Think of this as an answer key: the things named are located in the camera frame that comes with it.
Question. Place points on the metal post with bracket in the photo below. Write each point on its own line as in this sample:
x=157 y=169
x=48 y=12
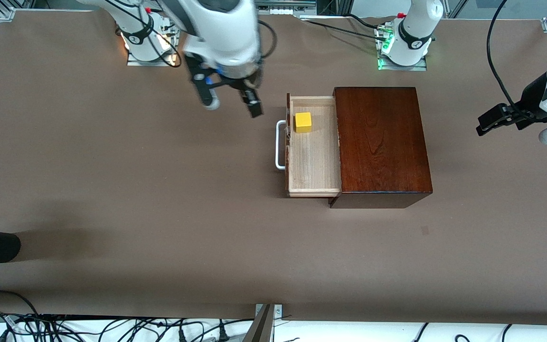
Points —
x=264 y=323

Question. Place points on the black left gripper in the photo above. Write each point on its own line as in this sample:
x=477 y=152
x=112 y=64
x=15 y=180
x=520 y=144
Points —
x=530 y=100

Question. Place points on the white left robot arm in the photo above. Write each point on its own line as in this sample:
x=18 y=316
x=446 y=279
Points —
x=413 y=33

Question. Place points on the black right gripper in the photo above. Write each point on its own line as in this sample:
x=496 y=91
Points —
x=249 y=96

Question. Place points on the dark wooden drawer cabinet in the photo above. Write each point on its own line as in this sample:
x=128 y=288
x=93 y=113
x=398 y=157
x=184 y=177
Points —
x=382 y=142

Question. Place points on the white power strip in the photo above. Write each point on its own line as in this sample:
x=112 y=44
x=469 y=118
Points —
x=285 y=7

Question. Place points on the yellow block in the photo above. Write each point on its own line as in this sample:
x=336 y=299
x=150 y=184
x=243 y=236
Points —
x=303 y=122

